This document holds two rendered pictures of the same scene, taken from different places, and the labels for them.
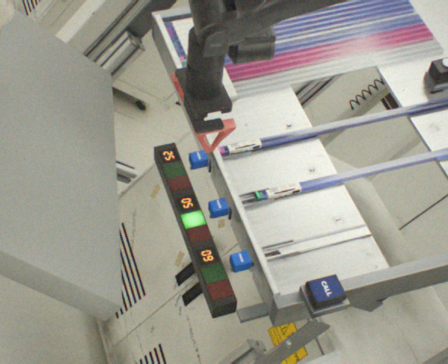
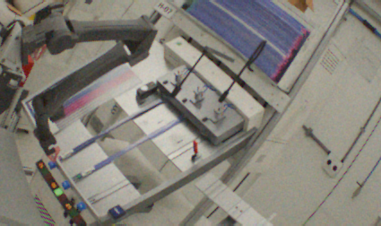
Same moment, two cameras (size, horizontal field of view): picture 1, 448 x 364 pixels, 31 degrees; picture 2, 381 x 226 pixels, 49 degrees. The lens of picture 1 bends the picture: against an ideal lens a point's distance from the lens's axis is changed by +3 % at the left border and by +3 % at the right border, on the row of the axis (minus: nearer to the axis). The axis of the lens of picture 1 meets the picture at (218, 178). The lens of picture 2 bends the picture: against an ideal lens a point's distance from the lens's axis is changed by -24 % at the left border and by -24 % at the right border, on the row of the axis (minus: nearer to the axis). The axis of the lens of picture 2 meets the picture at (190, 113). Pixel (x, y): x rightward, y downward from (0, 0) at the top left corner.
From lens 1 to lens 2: 0.46 m
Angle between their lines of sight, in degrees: 14
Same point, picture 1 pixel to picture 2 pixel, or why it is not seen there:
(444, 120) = (149, 117)
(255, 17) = (54, 105)
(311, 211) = (101, 178)
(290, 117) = (82, 134)
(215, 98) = (49, 139)
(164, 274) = (59, 214)
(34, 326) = not seen: outside the picture
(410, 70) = (128, 95)
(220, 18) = (42, 109)
